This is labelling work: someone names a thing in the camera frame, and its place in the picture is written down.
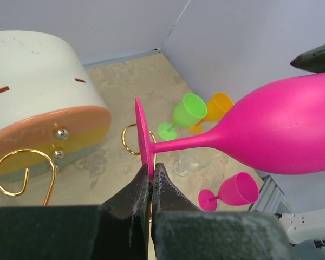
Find green wine glass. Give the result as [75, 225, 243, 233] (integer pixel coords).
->
[158, 93, 207, 141]

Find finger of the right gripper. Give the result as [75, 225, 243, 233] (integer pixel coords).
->
[290, 44, 325, 73]

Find white round drawer cabinet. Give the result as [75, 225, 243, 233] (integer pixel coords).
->
[0, 30, 112, 181]

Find pink wine glass front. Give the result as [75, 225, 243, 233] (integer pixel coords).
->
[198, 172, 259, 211]

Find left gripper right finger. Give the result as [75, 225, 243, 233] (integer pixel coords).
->
[151, 162, 200, 214]

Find clear wine glass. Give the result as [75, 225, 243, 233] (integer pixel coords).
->
[173, 148, 212, 177]

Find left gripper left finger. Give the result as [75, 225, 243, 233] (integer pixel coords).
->
[100, 164, 152, 259]

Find gold wire wine glass rack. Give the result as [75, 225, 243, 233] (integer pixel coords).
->
[0, 124, 157, 206]

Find orange wine glass far right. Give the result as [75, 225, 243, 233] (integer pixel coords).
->
[188, 92, 233, 135]

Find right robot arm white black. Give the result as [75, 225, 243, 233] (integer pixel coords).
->
[275, 44, 325, 248]

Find pink wine glass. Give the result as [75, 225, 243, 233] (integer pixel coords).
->
[135, 73, 325, 175]
[198, 172, 259, 211]

